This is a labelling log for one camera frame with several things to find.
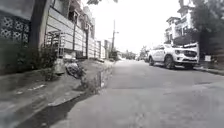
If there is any utility pole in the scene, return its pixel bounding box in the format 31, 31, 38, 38
110, 19, 120, 54

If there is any distant tree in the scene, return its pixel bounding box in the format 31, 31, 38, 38
139, 45, 150, 61

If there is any grey concrete road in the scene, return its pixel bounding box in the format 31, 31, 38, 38
49, 59, 224, 128

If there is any white car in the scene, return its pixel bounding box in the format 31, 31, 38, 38
147, 43, 200, 70

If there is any low bush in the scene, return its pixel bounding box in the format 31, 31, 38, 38
33, 44, 60, 81

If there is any pale multi-storey building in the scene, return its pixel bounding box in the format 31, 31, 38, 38
163, 0, 201, 48

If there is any dark tree trunk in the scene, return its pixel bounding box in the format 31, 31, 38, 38
28, 0, 53, 58

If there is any grey concrete pavement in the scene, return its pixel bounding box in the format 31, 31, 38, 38
0, 59, 116, 128

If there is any concrete kerb strip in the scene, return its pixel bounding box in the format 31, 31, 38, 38
194, 65, 224, 76

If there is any dark leafy tree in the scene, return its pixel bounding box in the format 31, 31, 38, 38
191, 0, 224, 64

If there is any building with slatted wall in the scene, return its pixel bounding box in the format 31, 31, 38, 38
44, 0, 112, 62

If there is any patterned block wall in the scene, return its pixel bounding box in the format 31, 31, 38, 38
0, 9, 33, 74

